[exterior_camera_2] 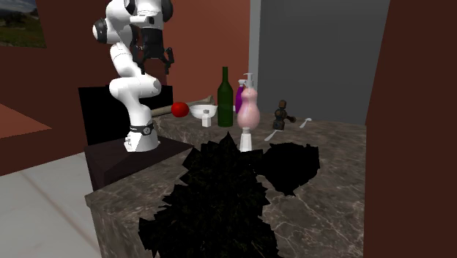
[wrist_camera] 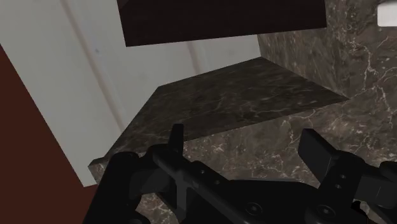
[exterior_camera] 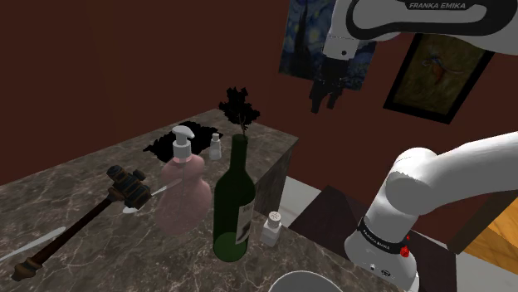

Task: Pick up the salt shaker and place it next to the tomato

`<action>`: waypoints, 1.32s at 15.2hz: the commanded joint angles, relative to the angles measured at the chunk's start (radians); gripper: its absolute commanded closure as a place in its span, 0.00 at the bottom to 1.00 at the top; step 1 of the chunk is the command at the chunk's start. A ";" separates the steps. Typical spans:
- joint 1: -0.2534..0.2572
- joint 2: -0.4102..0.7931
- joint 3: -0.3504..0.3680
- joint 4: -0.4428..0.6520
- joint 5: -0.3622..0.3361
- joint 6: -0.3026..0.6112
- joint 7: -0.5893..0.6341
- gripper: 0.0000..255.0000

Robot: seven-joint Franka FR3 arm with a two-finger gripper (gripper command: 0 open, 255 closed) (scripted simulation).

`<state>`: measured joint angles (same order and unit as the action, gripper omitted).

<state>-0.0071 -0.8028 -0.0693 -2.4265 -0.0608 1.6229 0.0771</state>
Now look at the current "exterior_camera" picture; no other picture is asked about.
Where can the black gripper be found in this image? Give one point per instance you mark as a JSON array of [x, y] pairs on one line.
[[335, 77]]

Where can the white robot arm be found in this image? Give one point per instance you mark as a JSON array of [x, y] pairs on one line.
[[408, 190]]

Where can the blue starry night painting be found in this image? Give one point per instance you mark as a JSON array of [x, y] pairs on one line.
[[301, 44]]

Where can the black leafy plant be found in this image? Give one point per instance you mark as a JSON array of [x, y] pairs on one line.
[[238, 107]]

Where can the black framed bird painting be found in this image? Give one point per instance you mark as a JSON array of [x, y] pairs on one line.
[[439, 77]]

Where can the small white shaker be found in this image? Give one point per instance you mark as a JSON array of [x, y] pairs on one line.
[[215, 148]]

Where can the green wine bottle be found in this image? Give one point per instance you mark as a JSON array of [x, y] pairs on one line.
[[232, 202]]

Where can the white salt shaker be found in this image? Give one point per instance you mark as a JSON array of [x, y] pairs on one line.
[[271, 232]]

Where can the pink soap dispenser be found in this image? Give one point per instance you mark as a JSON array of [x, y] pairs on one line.
[[184, 194]]

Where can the white bowl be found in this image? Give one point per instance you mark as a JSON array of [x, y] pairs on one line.
[[305, 283]]

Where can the dark war hammer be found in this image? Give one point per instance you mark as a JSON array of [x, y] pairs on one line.
[[125, 188]]

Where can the wooden framed panel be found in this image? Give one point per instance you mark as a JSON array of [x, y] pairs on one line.
[[495, 238]]

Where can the silver knife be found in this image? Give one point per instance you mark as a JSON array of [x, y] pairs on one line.
[[32, 242]]

